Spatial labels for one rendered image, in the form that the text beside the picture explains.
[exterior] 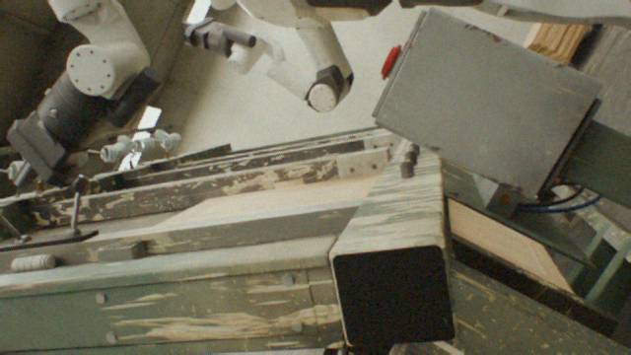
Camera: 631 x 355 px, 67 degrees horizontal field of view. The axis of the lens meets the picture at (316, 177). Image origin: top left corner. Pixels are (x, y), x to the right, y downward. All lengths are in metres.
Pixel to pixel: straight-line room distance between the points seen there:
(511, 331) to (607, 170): 0.18
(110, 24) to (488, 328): 0.64
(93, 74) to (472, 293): 0.53
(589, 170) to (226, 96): 6.47
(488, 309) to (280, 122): 6.15
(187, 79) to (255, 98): 1.03
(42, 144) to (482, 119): 0.61
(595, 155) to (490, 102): 0.11
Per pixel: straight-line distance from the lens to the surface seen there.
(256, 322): 0.57
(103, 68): 0.69
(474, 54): 0.47
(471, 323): 0.53
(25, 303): 0.74
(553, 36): 4.17
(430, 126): 0.47
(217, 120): 6.85
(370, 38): 6.61
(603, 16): 1.01
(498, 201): 0.77
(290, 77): 1.34
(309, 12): 0.97
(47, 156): 0.81
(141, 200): 1.42
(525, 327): 0.53
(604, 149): 0.52
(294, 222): 0.78
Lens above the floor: 0.89
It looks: 8 degrees up
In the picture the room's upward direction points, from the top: 63 degrees counter-clockwise
